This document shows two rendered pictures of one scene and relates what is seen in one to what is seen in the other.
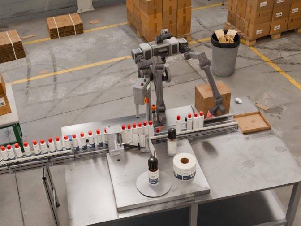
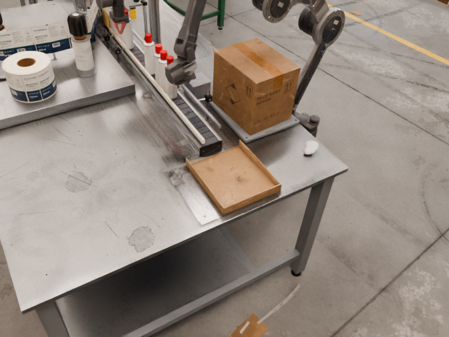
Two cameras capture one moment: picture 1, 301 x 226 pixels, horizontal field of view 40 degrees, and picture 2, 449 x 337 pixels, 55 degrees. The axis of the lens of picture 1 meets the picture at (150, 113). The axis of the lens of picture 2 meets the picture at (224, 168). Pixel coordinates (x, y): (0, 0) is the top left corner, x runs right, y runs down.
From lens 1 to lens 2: 3.78 m
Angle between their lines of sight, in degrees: 50
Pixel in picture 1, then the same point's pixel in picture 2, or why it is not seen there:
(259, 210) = (94, 300)
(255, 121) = (240, 184)
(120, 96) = (357, 86)
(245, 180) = (20, 179)
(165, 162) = (63, 67)
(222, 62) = not seen: outside the picture
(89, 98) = (329, 60)
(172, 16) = not seen: outside the picture
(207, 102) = (218, 68)
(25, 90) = not seen: hidden behind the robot
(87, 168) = (56, 14)
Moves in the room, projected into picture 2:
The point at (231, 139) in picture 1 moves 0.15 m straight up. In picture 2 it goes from (159, 150) to (157, 122)
